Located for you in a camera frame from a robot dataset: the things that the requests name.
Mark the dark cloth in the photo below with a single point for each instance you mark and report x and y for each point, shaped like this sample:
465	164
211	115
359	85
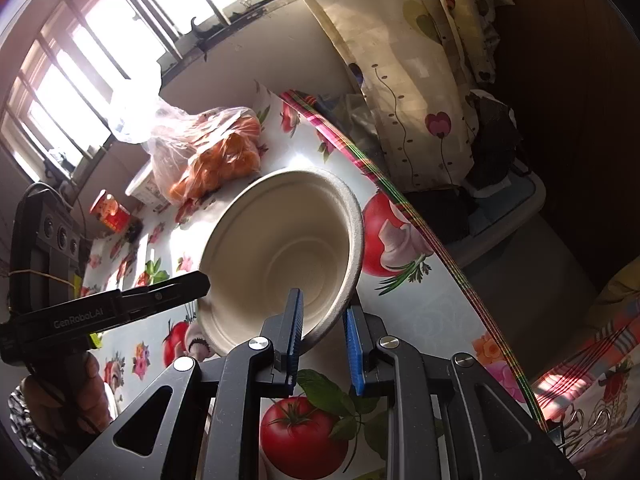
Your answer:
492	135

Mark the person's left forearm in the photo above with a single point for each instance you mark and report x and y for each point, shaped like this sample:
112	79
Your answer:
22	430

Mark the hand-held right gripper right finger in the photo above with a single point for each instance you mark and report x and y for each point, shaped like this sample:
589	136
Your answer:
355	355

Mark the white plastic tub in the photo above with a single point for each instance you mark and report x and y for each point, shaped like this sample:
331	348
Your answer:
142	187

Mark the barred window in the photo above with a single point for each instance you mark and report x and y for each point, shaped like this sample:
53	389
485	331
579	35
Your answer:
100	50

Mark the person's left hand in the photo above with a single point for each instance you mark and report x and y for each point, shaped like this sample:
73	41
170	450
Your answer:
65	400

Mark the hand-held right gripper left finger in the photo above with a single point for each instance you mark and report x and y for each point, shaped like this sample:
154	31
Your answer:
295	340

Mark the beige paper bowl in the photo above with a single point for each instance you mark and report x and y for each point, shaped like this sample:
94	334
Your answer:
280	250

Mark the plastic bag of oranges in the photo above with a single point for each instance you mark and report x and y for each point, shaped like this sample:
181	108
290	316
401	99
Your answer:
210	155

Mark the floral curtain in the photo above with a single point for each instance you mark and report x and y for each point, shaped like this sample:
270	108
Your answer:
415	60

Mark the grey plastic bin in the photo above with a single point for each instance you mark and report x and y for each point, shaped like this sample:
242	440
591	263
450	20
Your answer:
500	225

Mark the printed vegetable tablecloth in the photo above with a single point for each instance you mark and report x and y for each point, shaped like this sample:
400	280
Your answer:
430	310

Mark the plaid printed cloth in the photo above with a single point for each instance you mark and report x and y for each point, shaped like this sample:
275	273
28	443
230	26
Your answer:
595	355

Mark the black binder clip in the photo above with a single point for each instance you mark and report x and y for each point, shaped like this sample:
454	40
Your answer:
575	435

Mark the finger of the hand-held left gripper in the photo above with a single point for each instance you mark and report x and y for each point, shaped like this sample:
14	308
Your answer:
165	295

